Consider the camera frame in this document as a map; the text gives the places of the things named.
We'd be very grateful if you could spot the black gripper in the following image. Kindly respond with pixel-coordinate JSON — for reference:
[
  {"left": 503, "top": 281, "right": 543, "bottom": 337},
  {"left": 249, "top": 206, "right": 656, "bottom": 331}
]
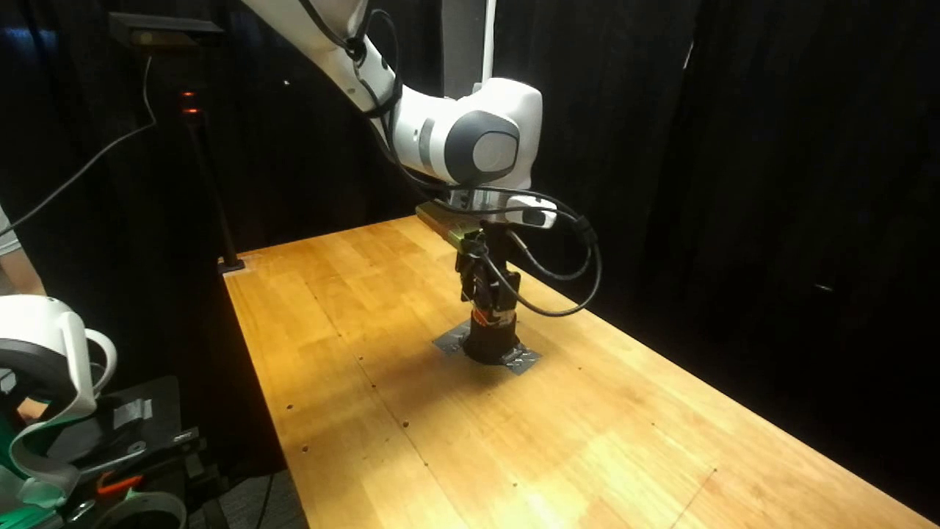
[{"left": 455, "top": 231, "right": 519, "bottom": 305}]

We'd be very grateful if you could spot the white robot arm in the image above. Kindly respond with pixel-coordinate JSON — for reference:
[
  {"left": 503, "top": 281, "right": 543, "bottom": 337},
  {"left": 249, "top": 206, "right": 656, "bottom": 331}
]
[{"left": 244, "top": 0, "right": 556, "bottom": 228}]

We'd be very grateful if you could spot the black cup with red label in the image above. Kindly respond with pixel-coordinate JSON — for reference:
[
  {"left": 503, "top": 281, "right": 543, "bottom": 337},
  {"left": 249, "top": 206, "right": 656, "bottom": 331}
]
[{"left": 460, "top": 305, "right": 519, "bottom": 363}]

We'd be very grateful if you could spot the cluttered side cart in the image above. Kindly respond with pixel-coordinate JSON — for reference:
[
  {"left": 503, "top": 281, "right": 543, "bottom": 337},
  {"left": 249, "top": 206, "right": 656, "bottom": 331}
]
[{"left": 0, "top": 377, "right": 200, "bottom": 529}]

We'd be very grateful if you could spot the white headset device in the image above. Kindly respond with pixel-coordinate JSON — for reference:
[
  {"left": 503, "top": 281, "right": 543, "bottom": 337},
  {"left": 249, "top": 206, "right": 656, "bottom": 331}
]
[{"left": 0, "top": 293, "right": 118, "bottom": 481}]

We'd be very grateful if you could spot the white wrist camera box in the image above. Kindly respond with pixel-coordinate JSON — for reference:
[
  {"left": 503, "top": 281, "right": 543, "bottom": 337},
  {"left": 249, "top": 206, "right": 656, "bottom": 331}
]
[{"left": 416, "top": 188, "right": 559, "bottom": 243}]

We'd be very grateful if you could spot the grey duct tape patch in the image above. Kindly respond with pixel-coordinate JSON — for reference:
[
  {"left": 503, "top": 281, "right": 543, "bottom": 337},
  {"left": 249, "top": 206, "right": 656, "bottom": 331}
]
[{"left": 434, "top": 325, "right": 537, "bottom": 377}]

